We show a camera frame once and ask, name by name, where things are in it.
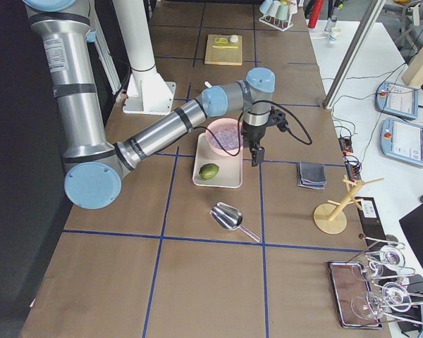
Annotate wine glass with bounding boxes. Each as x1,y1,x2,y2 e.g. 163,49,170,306
350,282,412,320
354,245,409,282

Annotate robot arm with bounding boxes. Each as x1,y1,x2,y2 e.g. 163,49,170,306
94,1,157,77
25,1,276,209

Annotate red bottle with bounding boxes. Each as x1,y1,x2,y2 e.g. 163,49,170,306
307,0,324,29

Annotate pink bowl with ice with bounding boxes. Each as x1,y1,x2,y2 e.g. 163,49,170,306
205,118,243,156

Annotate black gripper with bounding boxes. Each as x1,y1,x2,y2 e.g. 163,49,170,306
242,123,266,167

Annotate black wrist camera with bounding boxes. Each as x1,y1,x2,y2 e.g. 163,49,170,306
267,107,289,132

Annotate clear water bottle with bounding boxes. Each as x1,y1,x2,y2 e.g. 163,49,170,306
324,15,338,32

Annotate upper teach pendant tablet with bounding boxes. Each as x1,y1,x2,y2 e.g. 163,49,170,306
376,81,418,120

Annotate aluminium frame post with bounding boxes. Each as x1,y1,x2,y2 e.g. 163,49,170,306
323,0,386,109

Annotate lower teach pendant tablet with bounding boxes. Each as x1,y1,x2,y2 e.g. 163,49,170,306
380,118,423,167

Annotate lower wine glass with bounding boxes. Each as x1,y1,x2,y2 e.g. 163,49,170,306
350,282,412,320

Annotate bamboo cutting board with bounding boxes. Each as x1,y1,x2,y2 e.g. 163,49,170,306
204,35,243,66

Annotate power strip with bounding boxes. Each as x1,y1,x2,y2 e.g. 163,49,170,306
338,136,362,182

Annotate blue cup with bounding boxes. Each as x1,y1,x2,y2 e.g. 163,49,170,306
259,0,273,15

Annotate green cup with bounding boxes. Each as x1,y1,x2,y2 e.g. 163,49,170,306
275,4,289,21

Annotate wooden mug tree stand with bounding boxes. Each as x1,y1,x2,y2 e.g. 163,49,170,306
313,175,384,234

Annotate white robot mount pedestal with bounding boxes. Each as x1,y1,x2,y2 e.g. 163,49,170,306
123,73,176,115

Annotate yellow plastic knife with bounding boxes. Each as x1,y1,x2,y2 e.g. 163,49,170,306
211,45,238,49

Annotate white cup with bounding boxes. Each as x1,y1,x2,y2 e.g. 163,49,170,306
266,0,281,18

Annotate white steamed bun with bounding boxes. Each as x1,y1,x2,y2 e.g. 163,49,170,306
230,35,239,43

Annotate metal ice scoop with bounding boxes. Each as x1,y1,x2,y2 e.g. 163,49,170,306
209,202,261,243

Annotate grey folded cloth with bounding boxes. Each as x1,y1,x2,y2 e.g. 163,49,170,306
297,162,327,190

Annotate upper wine glass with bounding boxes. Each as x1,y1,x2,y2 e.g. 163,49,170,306
354,245,409,282

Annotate paper cup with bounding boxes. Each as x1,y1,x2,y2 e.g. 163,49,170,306
329,27,341,43

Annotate teach pendant tablet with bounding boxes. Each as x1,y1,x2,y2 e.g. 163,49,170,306
380,118,423,167
376,81,418,120

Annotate white wire cup rack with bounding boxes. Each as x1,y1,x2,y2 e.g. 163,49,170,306
258,12,294,32

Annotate cream plastic tray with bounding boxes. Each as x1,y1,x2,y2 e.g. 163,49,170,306
192,133,243,189

